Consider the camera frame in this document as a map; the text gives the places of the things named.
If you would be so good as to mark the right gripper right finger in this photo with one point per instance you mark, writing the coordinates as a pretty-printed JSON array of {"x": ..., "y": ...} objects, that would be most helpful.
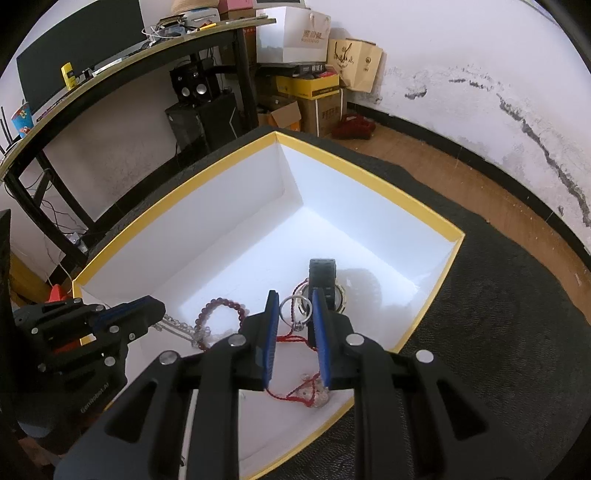
[{"x": 415, "y": 419}]

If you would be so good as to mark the white paper gift bag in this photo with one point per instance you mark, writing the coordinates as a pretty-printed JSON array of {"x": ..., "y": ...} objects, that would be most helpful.
[{"x": 299, "y": 35}]

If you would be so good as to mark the black computer monitor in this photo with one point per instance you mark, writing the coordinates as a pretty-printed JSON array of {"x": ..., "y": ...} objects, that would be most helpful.
[{"x": 84, "y": 39}]

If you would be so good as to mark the black computer tower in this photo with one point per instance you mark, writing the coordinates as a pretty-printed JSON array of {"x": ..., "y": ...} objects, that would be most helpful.
[{"x": 208, "y": 127}]

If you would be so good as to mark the red cloth on floor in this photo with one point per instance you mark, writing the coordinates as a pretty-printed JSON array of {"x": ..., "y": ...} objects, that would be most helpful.
[{"x": 354, "y": 126}]

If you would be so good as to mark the black desk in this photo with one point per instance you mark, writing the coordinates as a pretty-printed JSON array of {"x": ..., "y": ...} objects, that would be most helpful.
[{"x": 100, "y": 124}]

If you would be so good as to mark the yellow black storage box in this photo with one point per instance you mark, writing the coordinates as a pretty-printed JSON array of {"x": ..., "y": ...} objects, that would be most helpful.
[{"x": 308, "y": 89}]

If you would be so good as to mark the yellow cardboard box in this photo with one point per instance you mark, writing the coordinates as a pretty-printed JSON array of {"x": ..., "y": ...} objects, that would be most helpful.
[{"x": 250, "y": 223}]

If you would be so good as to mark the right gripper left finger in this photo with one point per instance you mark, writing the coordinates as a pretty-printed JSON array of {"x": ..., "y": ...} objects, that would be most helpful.
[{"x": 179, "y": 417}]

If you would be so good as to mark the black wrist watch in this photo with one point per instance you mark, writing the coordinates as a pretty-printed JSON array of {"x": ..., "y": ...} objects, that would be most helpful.
[{"x": 322, "y": 274}]

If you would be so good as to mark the black floral table mat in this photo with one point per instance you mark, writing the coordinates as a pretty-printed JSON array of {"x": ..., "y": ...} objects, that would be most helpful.
[{"x": 503, "y": 323}]

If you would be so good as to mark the pink gift box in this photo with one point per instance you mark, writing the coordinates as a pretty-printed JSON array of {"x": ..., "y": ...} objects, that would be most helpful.
[{"x": 225, "y": 6}]

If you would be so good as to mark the brown cardboard carton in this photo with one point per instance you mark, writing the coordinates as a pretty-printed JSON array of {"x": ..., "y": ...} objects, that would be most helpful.
[{"x": 319, "y": 116}]

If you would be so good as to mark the black speaker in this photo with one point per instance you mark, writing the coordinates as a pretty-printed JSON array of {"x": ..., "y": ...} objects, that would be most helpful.
[{"x": 194, "y": 86}]

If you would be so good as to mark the brown paper gift bag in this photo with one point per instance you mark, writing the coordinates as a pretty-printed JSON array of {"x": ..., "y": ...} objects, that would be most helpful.
[{"x": 356, "y": 61}]

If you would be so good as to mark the blue cartoon paper cup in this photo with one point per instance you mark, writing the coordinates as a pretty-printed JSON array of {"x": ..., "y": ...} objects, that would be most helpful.
[{"x": 22, "y": 120}]

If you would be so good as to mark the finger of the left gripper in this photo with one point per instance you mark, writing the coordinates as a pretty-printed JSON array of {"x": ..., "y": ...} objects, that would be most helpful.
[
  {"x": 134, "y": 317},
  {"x": 69, "y": 319}
]

